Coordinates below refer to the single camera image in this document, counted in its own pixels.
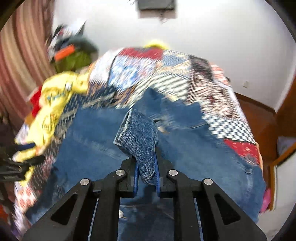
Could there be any blue denim jacket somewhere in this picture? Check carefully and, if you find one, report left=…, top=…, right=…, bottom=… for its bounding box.
left=26, top=88, right=265, bottom=240

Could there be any pink croc shoe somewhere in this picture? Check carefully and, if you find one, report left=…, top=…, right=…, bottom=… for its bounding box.
left=260, top=188, right=271, bottom=213

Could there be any red plush item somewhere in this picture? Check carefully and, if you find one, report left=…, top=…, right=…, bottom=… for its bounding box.
left=28, top=86, right=42, bottom=118

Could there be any yellow printed garment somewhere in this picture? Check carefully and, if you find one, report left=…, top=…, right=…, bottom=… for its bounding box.
left=14, top=71, right=89, bottom=162

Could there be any striped brown curtain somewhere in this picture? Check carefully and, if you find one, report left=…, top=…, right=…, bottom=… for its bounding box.
left=1, top=1, right=55, bottom=123

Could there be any green patterned cloth pile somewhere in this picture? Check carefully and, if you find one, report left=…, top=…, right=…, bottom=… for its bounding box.
left=54, top=51, right=92, bottom=73

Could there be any brown wooden door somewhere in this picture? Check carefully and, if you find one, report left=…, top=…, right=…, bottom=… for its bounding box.
left=275, top=78, right=296, bottom=137

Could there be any orange box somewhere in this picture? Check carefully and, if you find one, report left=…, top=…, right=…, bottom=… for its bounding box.
left=54, top=44, right=75, bottom=61

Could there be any patchwork patterned bedspread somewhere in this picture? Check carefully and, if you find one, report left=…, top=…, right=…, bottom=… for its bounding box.
left=13, top=48, right=262, bottom=235

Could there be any dark grey plush item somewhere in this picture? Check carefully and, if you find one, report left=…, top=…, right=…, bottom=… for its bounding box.
left=68, top=36, right=98, bottom=54

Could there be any yellow curved headrest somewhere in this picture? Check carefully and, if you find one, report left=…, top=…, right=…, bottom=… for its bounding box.
left=144, top=43, right=169, bottom=50

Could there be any white wall socket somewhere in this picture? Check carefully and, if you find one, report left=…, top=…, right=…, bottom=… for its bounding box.
left=243, top=81, right=249, bottom=88

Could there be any small black wall monitor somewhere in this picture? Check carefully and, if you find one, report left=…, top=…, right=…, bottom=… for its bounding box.
left=137, top=0, right=176, bottom=11

